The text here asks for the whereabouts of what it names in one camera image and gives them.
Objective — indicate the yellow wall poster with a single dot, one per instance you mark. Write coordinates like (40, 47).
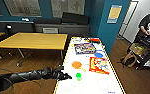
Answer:
(114, 14)

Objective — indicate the yellow white game table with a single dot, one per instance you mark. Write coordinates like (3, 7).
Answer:
(91, 85)

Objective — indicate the long dark grey sofa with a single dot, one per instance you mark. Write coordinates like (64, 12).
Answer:
(57, 25)

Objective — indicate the white sofa label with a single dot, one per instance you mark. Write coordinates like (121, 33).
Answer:
(50, 30)

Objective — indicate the small white table item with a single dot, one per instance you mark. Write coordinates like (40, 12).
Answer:
(77, 39)

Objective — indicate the colourful board game box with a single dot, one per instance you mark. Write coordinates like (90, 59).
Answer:
(85, 49)
(99, 65)

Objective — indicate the small red flat item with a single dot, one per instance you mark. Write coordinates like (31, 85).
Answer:
(94, 40)

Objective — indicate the cardboard box on cart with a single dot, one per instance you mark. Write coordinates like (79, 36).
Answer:
(138, 49)

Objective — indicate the round blue plate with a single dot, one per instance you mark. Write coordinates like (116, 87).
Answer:
(99, 54)

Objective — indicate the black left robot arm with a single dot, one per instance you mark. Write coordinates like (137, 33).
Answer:
(17, 77)

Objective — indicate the brown bag on floor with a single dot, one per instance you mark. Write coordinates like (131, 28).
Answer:
(128, 60)

